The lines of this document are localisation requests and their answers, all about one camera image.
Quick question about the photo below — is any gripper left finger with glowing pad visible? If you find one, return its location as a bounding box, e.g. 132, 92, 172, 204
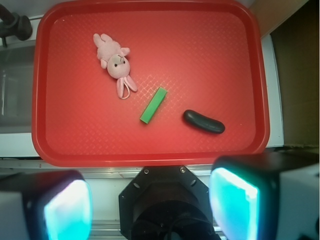
0, 170, 93, 240

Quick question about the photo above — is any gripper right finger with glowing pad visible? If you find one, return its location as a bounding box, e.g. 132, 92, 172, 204
208, 150, 320, 240

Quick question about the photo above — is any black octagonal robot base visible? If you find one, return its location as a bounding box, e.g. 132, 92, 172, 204
118, 166, 221, 240

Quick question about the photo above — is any dark green plastic pickle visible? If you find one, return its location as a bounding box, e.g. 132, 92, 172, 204
183, 109, 226, 134

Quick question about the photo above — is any red plastic tray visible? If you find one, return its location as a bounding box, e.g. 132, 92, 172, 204
31, 0, 270, 167

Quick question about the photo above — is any green rectangular block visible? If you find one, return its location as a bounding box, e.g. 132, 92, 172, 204
140, 87, 167, 124

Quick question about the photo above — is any pink plush bunny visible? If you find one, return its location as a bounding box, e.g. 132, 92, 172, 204
93, 33, 138, 100

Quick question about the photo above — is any dark clamp knob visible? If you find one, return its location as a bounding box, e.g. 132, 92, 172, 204
0, 4, 33, 48

